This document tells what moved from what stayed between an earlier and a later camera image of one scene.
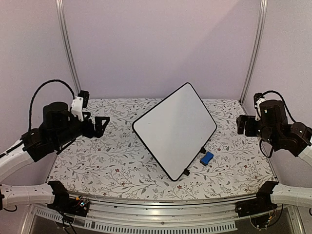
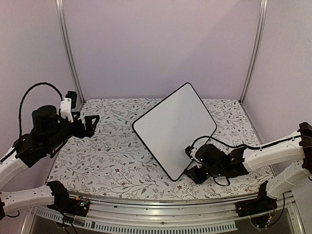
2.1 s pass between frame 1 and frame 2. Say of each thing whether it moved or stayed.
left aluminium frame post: stayed
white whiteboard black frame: stayed
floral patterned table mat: stayed
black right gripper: moved
